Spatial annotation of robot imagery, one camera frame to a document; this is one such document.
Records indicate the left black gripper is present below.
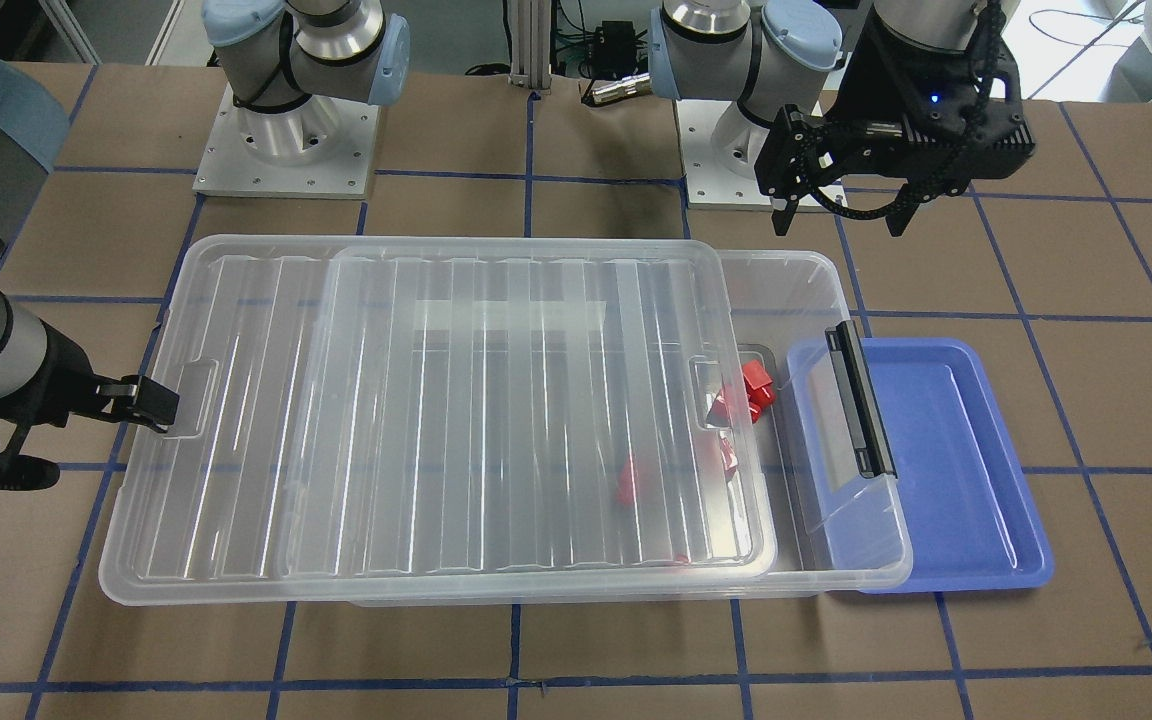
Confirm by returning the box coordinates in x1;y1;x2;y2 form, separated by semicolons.
771;29;1037;237

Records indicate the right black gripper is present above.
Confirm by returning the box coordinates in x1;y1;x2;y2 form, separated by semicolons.
0;350;180;491

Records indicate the clear plastic box lid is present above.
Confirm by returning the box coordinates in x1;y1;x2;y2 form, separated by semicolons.
99;234;776;606

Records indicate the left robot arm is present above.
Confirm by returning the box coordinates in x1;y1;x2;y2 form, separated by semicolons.
647;1;1037;237

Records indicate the clear plastic storage box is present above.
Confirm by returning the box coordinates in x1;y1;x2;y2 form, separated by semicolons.
320;240;914;605

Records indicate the blue plastic tray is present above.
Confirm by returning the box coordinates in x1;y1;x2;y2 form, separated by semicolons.
786;338;1053;593

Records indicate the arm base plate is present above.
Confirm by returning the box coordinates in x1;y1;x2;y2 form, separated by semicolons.
675;90;826;213
194;88;382;200

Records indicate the black box latch handle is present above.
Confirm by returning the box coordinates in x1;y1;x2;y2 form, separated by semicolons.
826;320;899;479

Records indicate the aluminium frame post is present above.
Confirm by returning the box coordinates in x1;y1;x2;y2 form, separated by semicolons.
505;1;554;94

